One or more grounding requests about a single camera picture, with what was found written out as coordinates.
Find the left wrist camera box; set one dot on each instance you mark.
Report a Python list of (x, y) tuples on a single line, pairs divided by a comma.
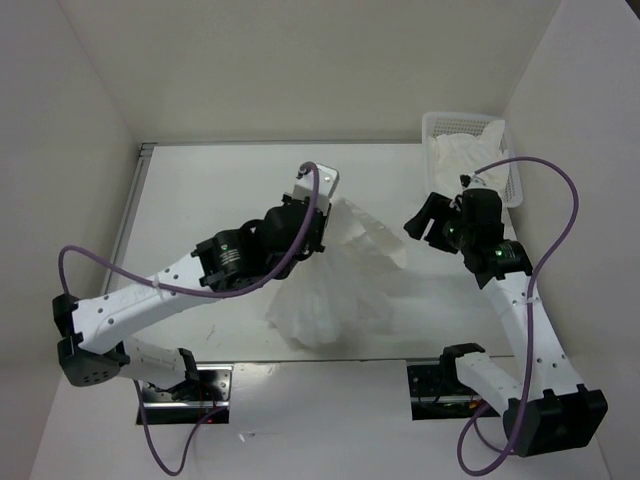
[(316, 178)]

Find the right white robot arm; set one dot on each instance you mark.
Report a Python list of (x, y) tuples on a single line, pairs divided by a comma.
[(549, 408)]

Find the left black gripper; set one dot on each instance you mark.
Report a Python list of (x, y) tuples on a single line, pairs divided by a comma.
[(317, 243)]

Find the white perforated plastic basket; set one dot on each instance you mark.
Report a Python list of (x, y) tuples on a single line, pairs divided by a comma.
[(500, 130)]

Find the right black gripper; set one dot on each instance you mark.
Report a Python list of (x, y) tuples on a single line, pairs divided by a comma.
[(436, 206)]

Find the white pleated skirt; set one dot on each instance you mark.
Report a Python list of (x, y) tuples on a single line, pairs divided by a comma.
[(335, 296)]

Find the white skirts in basket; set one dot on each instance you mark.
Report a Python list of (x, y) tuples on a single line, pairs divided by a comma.
[(470, 155)]

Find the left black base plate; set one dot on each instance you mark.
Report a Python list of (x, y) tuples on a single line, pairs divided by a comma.
[(212, 395)]

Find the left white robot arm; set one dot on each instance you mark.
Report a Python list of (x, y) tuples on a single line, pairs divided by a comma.
[(99, 339)]

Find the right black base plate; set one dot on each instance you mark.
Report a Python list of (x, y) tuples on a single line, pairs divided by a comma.
[(434, 397)]

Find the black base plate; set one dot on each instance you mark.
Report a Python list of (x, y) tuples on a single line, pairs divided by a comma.
[(434, 397), (212, 395)]

